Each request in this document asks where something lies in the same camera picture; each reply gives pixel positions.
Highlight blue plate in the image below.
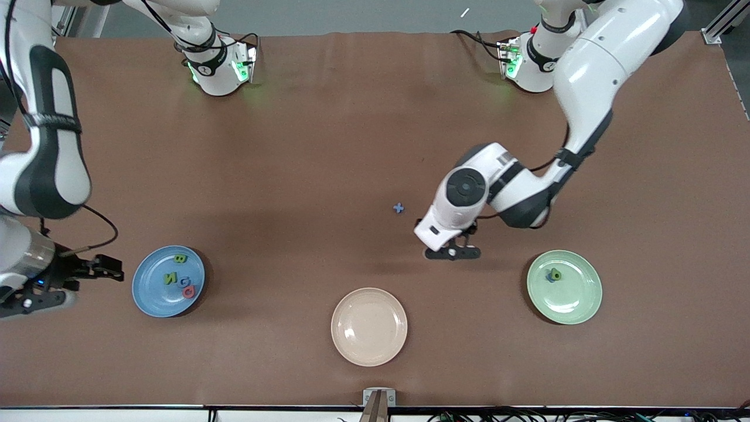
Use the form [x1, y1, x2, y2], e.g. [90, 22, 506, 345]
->
[132, 245, 206, 318]

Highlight beige plate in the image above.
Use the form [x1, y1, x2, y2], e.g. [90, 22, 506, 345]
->
[330, 287, 408, 367]

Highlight green plate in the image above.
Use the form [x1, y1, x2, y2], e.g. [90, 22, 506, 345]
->
[526, 250, 603, 325]

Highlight brown table cover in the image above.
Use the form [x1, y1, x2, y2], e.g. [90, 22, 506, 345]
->
[0, 30, 750, 409]

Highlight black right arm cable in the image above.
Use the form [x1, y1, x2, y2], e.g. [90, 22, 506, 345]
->
[3, 0, 120, 257]

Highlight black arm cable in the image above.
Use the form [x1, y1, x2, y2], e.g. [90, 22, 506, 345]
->
[475, 120, 572, 222]
[3, 0, 120, 257]

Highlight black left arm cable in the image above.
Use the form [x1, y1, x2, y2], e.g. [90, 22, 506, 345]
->
[475, 120, 572, 222]

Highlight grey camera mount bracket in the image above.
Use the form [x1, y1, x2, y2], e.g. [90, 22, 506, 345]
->
[362, 388, 397, 422]

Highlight black left base cable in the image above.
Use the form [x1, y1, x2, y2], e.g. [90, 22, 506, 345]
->
[450, 29, 506, 63]

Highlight black base cable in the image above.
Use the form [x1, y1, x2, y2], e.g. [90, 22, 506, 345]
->
[226, 30, 260, 65]
[450, 29, 506, 63]

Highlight aluminium frame profile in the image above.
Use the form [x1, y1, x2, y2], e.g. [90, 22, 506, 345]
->
[703, 0, 750, 45]
[53, 0, 110, 39]

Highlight black right base cable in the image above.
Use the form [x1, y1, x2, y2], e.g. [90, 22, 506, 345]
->
[226, 30, 260, 65]

